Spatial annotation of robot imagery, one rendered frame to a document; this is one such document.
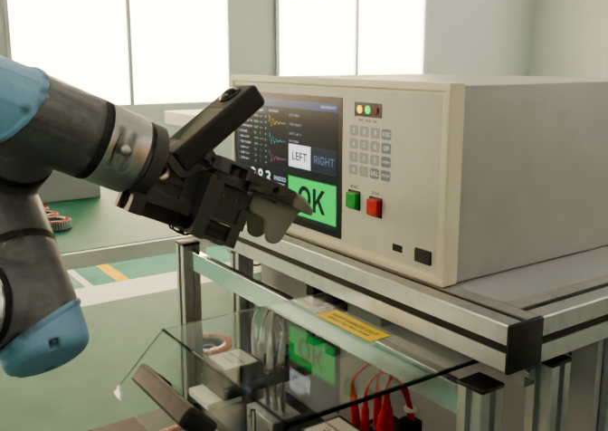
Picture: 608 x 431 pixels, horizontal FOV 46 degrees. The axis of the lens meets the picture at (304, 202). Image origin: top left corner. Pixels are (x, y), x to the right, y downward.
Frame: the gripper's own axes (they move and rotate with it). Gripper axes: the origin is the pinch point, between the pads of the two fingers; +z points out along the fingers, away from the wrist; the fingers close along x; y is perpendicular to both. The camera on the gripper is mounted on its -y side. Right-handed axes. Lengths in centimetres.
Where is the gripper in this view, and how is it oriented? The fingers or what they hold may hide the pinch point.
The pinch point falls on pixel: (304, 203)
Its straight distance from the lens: 78.5
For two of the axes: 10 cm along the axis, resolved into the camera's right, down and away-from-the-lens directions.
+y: -3.5, 9.4, -0.6
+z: 7.5, 3.1, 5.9
